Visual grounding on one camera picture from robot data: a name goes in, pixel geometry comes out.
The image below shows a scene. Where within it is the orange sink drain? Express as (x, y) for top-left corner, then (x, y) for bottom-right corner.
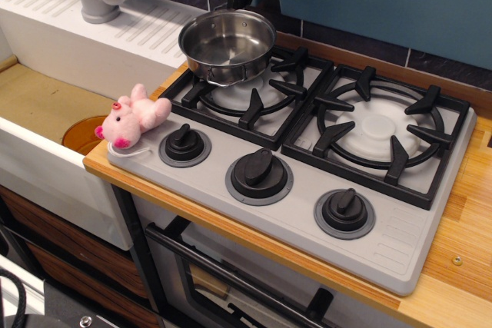
(61, 116), (105, 155)

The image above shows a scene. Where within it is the black middle stove knob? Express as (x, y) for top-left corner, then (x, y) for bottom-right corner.
(225, 148), (294, 207)

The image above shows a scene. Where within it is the black right stove knob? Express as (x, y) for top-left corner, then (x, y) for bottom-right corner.
(314, 188), (376, 240)

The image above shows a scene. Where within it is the black burner grate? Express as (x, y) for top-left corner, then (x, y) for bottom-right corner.
(162, 46), (334, 150)
(282, 65), (476, 210)

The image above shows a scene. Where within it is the pink stuffed pig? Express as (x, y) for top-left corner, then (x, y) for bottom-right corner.
(95, 84), (171, 150)

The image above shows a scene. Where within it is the black braided cable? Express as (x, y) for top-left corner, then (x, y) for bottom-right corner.
(0, 268), (28, 328)

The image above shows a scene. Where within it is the black left stove knob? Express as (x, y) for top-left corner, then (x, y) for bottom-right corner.
(158, 124), (212, 168)

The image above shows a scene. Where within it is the grey toy stove top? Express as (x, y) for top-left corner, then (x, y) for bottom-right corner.
(108, 47), (477, 295)

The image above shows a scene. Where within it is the black stove knob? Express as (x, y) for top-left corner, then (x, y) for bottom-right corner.
(158, 124), (212, 168)
(225, 148), (294, 207)
(314, 188), (376, 240)

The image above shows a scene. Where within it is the black right burner grate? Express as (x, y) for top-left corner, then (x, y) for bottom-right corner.
(282, 65), (476, 210)

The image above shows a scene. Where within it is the wooden drawer front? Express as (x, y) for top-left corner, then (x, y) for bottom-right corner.
(1, 187), (163, 327)

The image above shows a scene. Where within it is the stainless steel pan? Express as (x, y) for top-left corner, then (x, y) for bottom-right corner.
(178, 9), (277, 88)

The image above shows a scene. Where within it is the white toy sink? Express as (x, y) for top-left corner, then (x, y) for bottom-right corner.
(1, 0), (200, 250)

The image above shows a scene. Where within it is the oven door with handle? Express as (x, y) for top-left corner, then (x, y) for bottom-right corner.
(144, 216), (405, 327)

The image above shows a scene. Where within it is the black left burner grate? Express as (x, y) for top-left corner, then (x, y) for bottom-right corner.
(162, 46), (334, 150)

